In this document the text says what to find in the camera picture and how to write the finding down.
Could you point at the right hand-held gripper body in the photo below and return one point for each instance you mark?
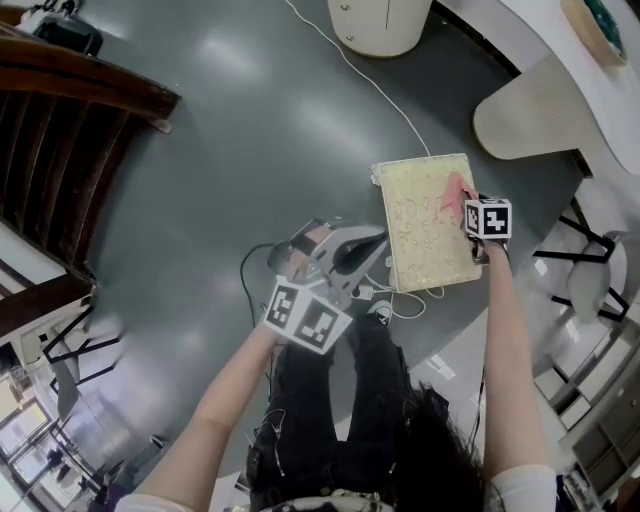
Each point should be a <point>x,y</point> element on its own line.
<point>489,220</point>

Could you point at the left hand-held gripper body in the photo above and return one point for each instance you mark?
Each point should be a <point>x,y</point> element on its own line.
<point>310,320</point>

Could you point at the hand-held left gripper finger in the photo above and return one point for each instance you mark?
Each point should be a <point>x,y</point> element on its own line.
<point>362,275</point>
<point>360,232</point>

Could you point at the pink cloth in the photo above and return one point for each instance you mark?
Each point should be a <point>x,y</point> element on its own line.
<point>454,192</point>

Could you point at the cream upholstered stool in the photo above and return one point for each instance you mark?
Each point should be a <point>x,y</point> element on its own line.
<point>425,230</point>

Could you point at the person's left forearm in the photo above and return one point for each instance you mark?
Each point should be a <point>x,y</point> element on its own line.
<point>220,415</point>

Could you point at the person's right forearm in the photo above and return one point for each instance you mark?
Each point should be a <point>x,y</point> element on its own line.
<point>505,350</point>

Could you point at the white curved desk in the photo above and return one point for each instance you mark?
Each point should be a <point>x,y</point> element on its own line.
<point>550,105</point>

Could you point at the white power strip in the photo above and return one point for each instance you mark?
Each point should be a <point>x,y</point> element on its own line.
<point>361,292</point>

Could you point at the person's black white shoe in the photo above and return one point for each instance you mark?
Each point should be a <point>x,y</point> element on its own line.
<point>382,312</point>

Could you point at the person's black trousers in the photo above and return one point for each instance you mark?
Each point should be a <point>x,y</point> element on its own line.
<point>310,425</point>

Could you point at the beige bowl with green contents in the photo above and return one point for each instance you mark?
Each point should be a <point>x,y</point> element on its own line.
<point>597,25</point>

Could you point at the grey shelving unit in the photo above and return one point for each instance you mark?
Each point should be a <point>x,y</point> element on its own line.
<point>600,415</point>

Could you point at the black and white printed shirt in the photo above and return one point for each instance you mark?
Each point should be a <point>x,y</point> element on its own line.
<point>520,487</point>

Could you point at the white chair with black frame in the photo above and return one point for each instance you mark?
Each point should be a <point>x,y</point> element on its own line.
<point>67,370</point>
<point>590,280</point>

